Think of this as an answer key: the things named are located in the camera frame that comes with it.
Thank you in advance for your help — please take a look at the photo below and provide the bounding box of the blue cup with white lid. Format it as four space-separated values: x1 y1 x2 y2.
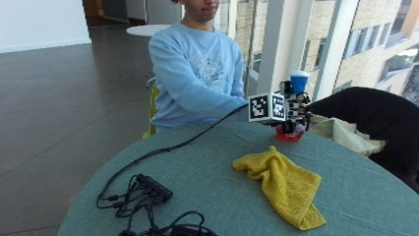
290 70 310 96

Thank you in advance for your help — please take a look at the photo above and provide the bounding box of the white cube with black markers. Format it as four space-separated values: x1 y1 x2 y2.
246 91 289 124

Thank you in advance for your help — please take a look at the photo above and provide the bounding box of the red transparent container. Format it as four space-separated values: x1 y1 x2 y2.
276 123 308 143

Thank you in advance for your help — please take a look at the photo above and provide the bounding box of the cream fabric bag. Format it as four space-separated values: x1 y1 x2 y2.
308 113 387 157

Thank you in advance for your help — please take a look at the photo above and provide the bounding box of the black jacket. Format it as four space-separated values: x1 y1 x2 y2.
305 86 419 195

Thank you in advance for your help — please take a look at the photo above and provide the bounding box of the white window pillar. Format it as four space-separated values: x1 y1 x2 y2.
256 0 314 96

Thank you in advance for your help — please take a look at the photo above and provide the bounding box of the yellow knitted cloth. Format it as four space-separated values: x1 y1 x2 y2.
232 145 328 231

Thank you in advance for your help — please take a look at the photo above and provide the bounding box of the person in light blue sweatshirt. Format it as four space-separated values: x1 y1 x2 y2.
147 0 250 133

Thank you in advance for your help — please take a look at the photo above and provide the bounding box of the yellow chair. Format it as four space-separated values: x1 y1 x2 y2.
141 77 161 140

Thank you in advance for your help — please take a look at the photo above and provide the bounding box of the black usb hub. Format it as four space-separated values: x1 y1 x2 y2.
133 173 175 204

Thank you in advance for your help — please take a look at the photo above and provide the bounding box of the white round table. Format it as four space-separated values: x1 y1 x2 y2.
125 24 173 37

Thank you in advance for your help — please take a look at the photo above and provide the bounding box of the black power adapter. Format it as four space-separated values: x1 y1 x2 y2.
168 223 220 236

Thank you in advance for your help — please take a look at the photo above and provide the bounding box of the long black glove cable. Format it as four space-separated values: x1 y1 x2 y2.
96 103 250 201

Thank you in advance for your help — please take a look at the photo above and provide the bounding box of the bundle of black hub cables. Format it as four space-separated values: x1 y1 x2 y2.
96 175 208 236

